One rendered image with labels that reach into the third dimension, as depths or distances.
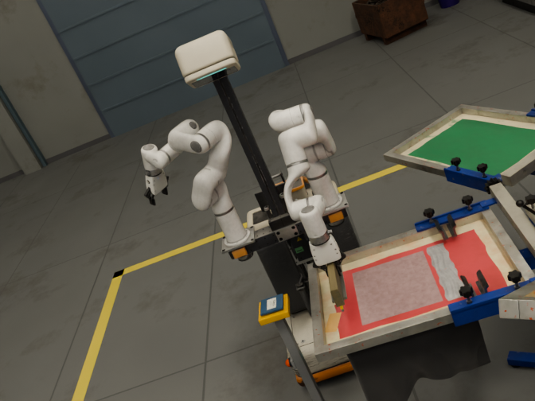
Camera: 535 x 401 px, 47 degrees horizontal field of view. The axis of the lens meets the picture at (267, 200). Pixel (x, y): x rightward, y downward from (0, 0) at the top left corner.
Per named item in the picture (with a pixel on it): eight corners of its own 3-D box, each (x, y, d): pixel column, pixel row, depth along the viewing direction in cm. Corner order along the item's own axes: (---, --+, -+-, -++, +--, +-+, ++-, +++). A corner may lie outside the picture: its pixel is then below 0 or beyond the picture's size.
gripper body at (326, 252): (331, 227, 230) (341, 251, 235) (305, 235, 232) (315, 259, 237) (333, 237, 224) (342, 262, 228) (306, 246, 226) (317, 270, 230)
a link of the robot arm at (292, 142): (275, 114, 244) (311, 102, 240) (292, 165, 244) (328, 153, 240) (266, 111, 228) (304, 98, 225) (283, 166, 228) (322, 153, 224)
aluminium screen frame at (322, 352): (318, 363, 217) (314, 355, 216) (310, 270, 269) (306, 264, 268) (544, 295, 203) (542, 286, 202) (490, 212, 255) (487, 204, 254)
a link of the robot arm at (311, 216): (298, 196, 234) (322, 188, 231) (307, 219, 238) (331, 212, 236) (297, 216, 220) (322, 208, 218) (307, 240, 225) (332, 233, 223)
